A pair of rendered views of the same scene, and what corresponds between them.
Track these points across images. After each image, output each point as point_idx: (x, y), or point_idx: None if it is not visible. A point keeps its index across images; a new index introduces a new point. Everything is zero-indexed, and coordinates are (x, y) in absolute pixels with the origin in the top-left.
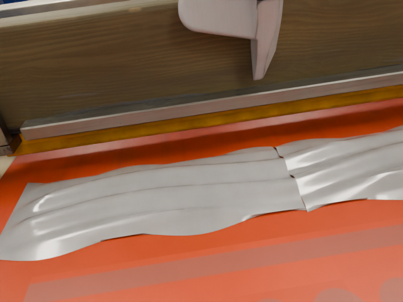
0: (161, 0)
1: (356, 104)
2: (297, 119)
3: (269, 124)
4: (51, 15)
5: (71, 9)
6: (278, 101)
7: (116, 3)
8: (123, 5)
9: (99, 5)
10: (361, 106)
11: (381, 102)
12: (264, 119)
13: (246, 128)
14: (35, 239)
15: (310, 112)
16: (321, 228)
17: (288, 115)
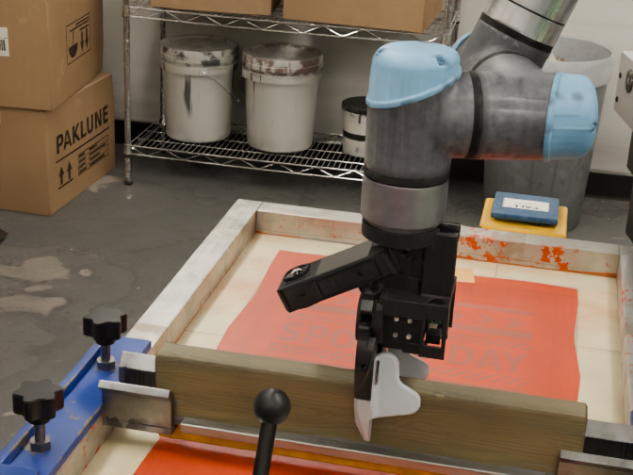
0: (435, 381)
1: (272, 462)
2: (329, 465)
3: (353, 467)
4: (511, 392)
5: (499, 398)
6: None
7: (466, 391)
8: (461, 384)
9: (478, 394)
10: (271, 459)
11: (253, 457)
12: (353, 474)
13: (373, 471)
14: None
15: (313, 467)
16: None
17: (332, 471)
